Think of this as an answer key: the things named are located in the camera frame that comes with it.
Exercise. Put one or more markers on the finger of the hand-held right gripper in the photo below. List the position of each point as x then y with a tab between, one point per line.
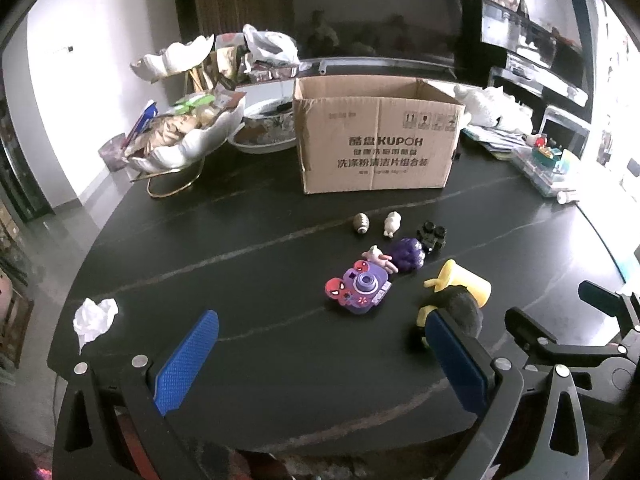
530	331
602	294

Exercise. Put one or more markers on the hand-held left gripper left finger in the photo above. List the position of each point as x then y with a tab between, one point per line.
187	360

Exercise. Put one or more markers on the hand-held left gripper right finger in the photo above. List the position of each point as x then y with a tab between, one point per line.
457	360

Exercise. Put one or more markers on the plush toy with yellow trim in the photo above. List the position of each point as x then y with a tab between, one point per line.
462	310

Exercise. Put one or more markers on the yellow toy cup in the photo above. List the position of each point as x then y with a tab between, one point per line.
467	282

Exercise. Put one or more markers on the purple toy camera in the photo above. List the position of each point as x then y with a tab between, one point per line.
362	287

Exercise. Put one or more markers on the dark green toy vehicle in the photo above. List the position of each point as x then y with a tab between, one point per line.
431	240

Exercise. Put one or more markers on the pink pig figure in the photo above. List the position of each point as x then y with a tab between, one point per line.
376	255

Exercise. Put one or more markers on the small brown toy football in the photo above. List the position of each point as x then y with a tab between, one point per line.
361	223

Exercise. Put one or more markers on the brown cardboard box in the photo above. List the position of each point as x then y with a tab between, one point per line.
375	150

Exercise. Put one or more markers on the black marble desktop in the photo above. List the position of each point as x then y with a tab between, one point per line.
250	240

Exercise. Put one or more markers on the crumpled white tissue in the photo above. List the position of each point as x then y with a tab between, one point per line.
92	317

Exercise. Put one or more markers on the purple grape toy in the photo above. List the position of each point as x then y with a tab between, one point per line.
407	255

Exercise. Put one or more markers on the clear plastic storage box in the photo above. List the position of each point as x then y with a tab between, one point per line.
545	177

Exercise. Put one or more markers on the small white bear figure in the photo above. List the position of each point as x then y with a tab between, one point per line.
391	222

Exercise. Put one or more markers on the red green toy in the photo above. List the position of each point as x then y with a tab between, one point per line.
546	150

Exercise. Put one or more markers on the wooden slatted furniture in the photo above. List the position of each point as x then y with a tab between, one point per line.
15	320

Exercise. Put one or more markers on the stack of books and papers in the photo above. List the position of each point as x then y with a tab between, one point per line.
495	145

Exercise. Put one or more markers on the white plush toy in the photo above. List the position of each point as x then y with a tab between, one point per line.
492	105

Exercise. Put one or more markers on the white shell tiered snack stand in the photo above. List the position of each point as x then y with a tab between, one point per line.
200	140

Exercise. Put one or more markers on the purple patterned container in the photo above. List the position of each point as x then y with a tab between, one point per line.
112	152

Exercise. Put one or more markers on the white plate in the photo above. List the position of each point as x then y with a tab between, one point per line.
260	147

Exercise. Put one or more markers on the white shell tray with snacks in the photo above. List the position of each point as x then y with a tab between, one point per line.
172	127

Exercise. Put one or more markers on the blue snack packet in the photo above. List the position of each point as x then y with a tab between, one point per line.
145	117

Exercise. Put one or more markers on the floral ceramic bowl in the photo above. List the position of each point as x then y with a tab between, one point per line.
270	120

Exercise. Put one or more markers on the black glass display cabinet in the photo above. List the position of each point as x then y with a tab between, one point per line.
525	45

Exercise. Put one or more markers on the clear plastic snack tray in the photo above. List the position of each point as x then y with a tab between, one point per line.
275	71

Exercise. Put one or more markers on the green white snack pouch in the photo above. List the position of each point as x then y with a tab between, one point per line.
229	60

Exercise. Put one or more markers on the white plastic bag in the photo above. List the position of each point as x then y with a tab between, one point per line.
270	42

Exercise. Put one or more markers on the large black television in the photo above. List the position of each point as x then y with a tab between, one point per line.
375	15

